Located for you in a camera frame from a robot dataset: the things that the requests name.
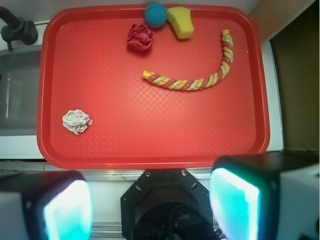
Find blue dimpled ball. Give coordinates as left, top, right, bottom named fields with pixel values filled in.
left=143, top=3, right=167, bottom=29

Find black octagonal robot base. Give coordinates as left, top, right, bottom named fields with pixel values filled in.
left=120, top=169, right=219, bottom=240

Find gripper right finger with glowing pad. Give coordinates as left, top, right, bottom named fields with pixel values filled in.
left=209, top=151, right=320, bottom=240

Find crumpled red paper ball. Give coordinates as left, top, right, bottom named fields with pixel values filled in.
left=127, top=24, right=154, bottom=51

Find yellow sponge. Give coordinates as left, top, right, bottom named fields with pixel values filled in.
left=166, top=6, right=195, bottom=40

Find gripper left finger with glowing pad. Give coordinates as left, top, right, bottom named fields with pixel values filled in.
left=0, top=170, right=94, bottom=240

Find red plastic tray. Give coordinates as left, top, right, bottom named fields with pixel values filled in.
left=36, top=5, right=270, bottom=170

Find crumpled white paper ball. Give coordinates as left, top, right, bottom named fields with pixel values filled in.
left=62, top=109, right=93, bottom=136

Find metal sink basin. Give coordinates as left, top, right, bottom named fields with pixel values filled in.
left=0, top=50, right=41, bottom=136

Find black faucet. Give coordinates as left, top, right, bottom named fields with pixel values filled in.
left=0, top=6, right=38, bottom=52

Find red yellow twisted rope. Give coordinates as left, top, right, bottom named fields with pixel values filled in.
left=142, top=29, right=236, bottom=92

